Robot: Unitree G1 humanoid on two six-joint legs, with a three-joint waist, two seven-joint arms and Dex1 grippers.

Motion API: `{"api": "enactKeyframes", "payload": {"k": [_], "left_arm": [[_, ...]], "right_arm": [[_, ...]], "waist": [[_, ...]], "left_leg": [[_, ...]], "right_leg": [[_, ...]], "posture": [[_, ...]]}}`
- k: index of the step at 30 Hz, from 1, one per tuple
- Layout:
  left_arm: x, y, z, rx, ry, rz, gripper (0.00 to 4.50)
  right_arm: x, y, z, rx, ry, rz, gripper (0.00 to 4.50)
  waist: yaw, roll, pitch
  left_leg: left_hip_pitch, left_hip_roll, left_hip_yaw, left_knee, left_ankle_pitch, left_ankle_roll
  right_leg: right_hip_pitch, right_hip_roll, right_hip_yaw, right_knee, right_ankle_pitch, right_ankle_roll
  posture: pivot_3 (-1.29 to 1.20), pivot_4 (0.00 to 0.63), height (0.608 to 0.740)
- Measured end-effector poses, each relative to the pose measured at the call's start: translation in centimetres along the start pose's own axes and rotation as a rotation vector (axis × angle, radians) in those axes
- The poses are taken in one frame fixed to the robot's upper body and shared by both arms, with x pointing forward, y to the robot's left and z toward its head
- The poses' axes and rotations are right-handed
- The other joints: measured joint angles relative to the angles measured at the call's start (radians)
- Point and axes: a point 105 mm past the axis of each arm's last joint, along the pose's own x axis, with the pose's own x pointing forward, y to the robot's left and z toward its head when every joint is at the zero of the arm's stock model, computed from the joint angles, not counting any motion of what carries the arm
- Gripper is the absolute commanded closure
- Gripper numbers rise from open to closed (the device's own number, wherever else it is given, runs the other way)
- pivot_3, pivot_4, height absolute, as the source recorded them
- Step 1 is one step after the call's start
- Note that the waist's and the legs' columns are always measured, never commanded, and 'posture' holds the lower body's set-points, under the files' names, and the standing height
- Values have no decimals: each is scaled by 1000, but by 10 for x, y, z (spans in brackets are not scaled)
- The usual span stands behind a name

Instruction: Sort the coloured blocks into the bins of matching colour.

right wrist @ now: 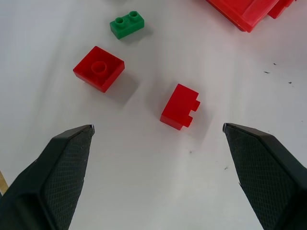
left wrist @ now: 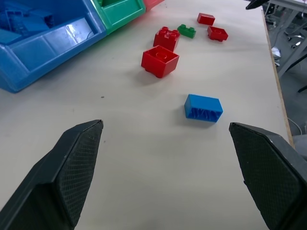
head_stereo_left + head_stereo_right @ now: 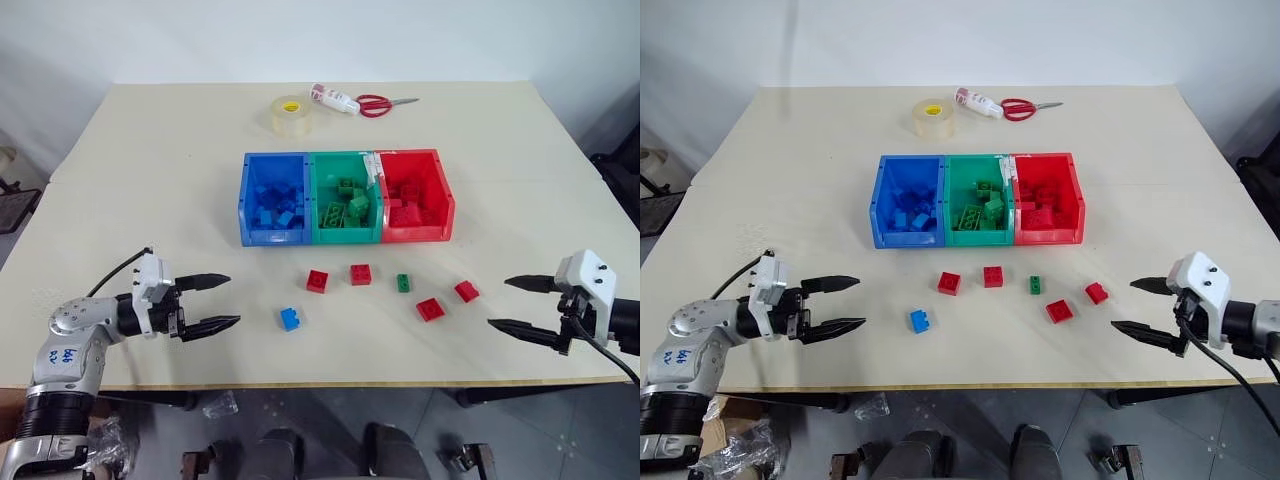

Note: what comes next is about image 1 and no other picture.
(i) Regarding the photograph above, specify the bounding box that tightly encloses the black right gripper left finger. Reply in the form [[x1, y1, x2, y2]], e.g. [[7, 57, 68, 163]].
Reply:
[[0, 124, 95, 230]]

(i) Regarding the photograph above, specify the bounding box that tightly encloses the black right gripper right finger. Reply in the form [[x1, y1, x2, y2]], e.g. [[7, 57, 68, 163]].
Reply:
[[222, 123, 307, 230]]

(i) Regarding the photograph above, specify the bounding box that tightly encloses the red two-stud building brick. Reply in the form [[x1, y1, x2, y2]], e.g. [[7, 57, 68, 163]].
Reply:
[[160, 83, 201, 131]]

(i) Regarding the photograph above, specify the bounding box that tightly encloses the red square building brick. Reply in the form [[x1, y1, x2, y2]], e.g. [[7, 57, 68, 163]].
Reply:
[[72, 46, 125, 94]]

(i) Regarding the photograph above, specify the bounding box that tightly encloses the red plastic bin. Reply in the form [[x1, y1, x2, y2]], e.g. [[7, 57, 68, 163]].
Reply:
[[205, 0, 296, 34]]

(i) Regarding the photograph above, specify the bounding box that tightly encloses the green two-stud building brick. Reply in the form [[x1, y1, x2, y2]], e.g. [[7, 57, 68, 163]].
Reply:
[[109, 11, 145, 40]]

